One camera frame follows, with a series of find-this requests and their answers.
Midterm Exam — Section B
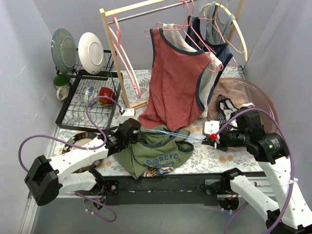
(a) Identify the wooden clothes rack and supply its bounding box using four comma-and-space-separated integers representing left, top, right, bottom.
99, 0, 248, 110

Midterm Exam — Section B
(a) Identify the pink laundry basin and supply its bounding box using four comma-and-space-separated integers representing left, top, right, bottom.
207, 78, 278, 122

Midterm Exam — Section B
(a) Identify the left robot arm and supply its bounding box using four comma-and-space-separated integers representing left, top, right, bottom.
24, 118, 141, 206

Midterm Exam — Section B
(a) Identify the black white garment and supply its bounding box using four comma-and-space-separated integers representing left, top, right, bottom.
224, 102, 255, 129

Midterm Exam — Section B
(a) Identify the brown rimmed plate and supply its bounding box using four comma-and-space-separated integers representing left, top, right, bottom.
62, 132, 102, 173

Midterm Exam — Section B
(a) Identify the floral table mat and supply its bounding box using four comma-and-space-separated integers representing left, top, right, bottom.
50, 65, 265, 176

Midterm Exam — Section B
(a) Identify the blue wire hanger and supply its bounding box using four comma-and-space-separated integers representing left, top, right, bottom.
140, 129, 205, 142

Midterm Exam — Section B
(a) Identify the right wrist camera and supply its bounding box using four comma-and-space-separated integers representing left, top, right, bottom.
202, 120, 219, 141

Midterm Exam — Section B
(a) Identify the cream wooden hanger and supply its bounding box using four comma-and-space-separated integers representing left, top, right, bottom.
200, 2, 249, 61

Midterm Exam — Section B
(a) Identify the green tank top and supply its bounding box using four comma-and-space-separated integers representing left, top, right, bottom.
115, 125, 194, 179

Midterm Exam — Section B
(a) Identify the red bowl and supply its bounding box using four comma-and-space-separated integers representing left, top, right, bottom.
99, 87, 116, 107

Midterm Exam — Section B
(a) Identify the white plate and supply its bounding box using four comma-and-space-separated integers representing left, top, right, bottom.
78, 32, 104, 75

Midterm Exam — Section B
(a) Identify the pink plastic hanger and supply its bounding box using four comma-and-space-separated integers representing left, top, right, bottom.
109, 15, 141, 98

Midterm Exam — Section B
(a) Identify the navy tank top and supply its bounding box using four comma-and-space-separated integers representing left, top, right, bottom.
185, 17, 233, 104

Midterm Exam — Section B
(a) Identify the white tank top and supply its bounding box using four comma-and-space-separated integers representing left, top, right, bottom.
162, 23, 222, 118

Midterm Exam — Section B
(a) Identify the green patterned plate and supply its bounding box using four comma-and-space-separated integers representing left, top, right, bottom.
51, 28, 77, 74

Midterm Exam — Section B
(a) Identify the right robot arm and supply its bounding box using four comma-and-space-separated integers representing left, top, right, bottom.
203, 108, 312, 234

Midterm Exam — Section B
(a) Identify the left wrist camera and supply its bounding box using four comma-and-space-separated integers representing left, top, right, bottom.
121, 108, 135, 121

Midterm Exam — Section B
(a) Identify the striped garment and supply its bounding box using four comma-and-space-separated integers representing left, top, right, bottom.
215, 94, 235, 128

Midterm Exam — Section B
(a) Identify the blue white cup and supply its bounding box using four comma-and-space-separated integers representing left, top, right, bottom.
84, 86, 95, 105

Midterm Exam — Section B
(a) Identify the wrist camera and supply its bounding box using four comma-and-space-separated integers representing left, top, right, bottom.
121, 108, 135, 121
202, 120, 219, 141

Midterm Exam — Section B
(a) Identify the green mug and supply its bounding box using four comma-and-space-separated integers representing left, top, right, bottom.
53, 76, 71, 101

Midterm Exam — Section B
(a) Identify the grey tank top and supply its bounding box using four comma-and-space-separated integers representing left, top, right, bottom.
205, 1, 235, 45

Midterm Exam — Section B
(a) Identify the red tank top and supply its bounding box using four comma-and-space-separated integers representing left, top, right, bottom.
139, 29, 212, 132

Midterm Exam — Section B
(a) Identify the black dish rack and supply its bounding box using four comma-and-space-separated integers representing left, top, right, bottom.
56, 50, 121, 133

